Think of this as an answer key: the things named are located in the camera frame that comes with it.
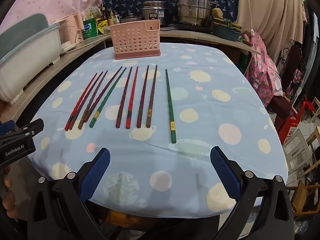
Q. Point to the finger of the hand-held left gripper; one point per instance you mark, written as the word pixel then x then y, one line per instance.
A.
pixel 6 126
pixel 30 128

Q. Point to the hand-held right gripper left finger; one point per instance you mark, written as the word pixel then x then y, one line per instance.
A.
pixel 96 175

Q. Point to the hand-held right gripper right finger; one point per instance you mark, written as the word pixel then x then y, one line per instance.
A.
pixel 225 175

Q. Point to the red chopstick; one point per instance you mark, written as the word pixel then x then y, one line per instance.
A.
pixel 80 102
pixel 132 100

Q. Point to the brown chopstick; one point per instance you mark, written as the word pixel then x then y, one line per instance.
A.
pixel 93 100
pixel 124 100
pixel 86 100
pixel 152 100
pixel 143 100

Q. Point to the green chopstick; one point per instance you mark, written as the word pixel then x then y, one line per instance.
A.
pixel 109 97
pixel 170 105

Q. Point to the pink perforated utensil holder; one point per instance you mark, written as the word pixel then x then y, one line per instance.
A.
pixel 135 42

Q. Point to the person's left hand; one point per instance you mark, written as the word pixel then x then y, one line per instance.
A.
pixel 12 205

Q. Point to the blue planet print tablecloth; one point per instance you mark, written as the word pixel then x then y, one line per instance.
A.
pixel 200 120

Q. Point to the white grey plastic tub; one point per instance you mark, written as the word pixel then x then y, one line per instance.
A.
pixel 27 55

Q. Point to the white plastic stool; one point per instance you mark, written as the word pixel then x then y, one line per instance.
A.
pixel 297 152

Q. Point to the red plastic stool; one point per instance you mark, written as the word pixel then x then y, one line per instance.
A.
pixel 290 127

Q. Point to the wooden stool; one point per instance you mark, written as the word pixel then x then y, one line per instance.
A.
pixel 302 197

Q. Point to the purple chopstick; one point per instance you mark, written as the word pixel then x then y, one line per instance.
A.
pixel 105 92

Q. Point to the pink floral garment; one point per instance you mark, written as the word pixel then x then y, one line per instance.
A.
pixel 262 72

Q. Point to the pink electric kettle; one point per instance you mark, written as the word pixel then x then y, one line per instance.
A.
pixel 77 25

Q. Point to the green plastic bottle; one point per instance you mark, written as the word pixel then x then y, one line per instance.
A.
pixel 90 30

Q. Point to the yellow seasoning packet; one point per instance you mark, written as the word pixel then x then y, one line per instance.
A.
pixel 102 27

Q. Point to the white and green carton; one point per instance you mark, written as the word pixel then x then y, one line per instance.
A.
pixel 91 12

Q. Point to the cooking oil bottle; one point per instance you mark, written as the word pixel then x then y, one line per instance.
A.
pixel 112 18

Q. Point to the dark iron chair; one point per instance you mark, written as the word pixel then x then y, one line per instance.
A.
pixel 296 55

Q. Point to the blue plastic basin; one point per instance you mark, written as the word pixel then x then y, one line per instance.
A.
pixel 226 33

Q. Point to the small pot with glass lid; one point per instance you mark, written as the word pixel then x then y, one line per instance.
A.
pixel 130 19

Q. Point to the black induction cooktop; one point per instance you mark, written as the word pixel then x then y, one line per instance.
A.
pixel 190 28

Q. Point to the leafy green vegetables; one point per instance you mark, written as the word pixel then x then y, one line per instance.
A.
pixel 228 22

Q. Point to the navy floral cloth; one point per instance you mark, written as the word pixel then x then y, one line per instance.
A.
pixel 125 0

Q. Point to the ginger root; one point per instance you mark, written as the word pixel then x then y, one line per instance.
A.
pixel 217 12

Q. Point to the stainless steel steamer pot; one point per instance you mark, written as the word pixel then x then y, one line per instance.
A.
pixel 195 10

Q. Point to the beige curtain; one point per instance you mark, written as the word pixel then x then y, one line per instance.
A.
pixel 270 10

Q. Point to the steel rice cooker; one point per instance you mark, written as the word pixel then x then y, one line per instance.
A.
pixel 156 12

